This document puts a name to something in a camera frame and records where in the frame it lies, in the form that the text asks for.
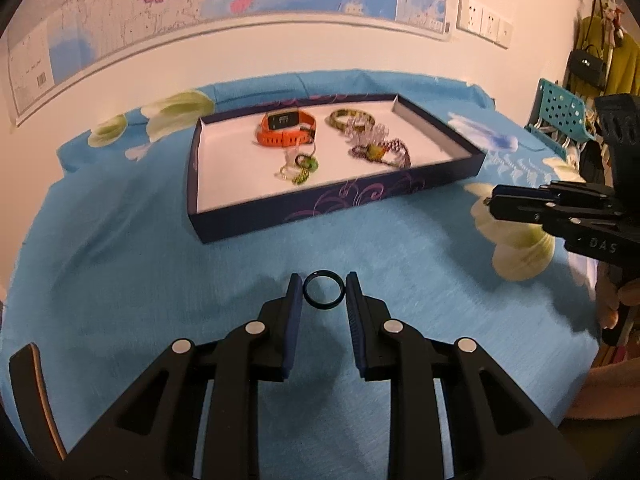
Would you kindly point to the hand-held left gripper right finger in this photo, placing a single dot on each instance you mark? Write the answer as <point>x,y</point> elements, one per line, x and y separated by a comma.
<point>354,327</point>

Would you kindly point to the person's right forearm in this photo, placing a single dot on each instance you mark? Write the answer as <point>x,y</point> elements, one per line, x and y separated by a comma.
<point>610,385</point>

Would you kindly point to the gold bangle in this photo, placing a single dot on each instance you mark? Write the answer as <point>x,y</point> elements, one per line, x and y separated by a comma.
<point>336,120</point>

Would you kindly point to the black handbag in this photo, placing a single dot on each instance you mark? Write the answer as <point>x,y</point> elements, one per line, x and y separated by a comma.
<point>586,67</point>
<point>625,65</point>

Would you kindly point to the dark hanging clothes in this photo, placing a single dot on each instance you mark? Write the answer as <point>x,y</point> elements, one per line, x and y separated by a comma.
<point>592,160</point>

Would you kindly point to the person's right hand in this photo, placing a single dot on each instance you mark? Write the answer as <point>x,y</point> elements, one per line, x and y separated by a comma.
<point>607,305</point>

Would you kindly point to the blue floral bedsheet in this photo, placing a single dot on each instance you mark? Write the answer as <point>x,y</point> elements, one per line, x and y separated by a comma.
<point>125,260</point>

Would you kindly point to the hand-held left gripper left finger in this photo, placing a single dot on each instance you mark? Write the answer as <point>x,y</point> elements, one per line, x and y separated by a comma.
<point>295,327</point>

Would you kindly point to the colourful wall map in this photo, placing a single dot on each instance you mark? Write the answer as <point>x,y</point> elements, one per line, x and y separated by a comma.
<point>150,10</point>

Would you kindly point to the white wall socket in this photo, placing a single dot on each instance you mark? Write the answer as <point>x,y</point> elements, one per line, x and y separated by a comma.
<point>505,33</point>
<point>490,24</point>
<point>470,12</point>

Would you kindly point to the orange smart watch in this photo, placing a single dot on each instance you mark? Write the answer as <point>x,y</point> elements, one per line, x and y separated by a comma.
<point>280,137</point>

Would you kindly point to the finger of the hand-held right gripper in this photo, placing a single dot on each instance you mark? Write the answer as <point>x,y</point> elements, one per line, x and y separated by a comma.
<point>520,211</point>
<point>525,193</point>

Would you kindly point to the dark blue shallow box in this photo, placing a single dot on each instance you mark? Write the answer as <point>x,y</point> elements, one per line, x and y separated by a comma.
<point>240,180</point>

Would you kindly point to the blue perforated plastic chair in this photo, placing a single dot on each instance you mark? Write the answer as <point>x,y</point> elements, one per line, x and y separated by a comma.
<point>560,107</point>

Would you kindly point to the dark curved wooden board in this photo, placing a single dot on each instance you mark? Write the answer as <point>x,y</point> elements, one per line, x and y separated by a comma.
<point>35,400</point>

